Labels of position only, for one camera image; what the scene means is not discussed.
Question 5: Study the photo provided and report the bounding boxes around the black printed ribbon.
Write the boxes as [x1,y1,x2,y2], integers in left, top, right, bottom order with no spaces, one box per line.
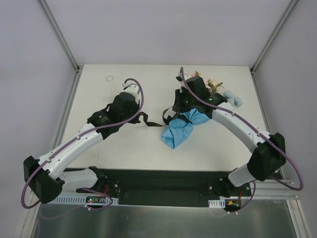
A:
[137,106,180,127]

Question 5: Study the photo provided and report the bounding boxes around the blue wrapping paper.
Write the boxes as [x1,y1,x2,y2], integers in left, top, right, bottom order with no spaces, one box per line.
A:
[161,108,210,149]

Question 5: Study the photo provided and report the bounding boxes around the artificial flower bunch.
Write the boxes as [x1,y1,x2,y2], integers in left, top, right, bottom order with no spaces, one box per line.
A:
[175,70,244,113]

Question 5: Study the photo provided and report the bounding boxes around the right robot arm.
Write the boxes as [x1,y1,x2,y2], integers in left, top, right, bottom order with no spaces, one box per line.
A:
[167,74,286,197]

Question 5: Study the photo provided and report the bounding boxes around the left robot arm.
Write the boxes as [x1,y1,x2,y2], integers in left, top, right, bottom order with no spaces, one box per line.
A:
[23,88,144,204]

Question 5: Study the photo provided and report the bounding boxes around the clear glass vase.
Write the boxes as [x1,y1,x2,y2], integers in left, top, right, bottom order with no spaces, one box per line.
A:
[106,75,113,82]

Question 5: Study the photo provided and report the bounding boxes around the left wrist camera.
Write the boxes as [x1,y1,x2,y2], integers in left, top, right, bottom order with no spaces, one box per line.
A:
[122,82,140,103]

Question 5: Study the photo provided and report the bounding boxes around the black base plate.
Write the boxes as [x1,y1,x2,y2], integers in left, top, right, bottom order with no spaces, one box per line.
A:
[75,168,257,206]

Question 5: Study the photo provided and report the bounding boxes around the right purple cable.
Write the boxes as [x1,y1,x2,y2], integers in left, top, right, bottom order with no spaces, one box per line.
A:
[179,66,305,214]

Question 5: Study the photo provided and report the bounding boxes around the right white cable duct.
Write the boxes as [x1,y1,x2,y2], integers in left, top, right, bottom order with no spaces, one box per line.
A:
[208,198,242,209]

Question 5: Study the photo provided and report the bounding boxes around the white cable duct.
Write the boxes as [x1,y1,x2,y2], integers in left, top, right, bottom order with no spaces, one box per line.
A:
[208,198,242,209]
[48,194,119,206]

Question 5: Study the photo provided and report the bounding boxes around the left white cable duct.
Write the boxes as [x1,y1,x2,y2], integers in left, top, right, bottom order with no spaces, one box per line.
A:
[48,194,119,206]

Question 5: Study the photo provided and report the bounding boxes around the left aluminium frame post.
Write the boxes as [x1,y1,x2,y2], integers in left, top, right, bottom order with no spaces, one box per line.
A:
[37,0,80,73]

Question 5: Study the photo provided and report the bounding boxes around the aluminium frame post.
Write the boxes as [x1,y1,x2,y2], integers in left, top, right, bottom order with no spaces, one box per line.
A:
[250,0,300,75]
[37,0,80,73]

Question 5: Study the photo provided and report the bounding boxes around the right aluminium frame post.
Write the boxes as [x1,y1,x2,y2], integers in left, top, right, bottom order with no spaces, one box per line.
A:
[250,0,300,75]

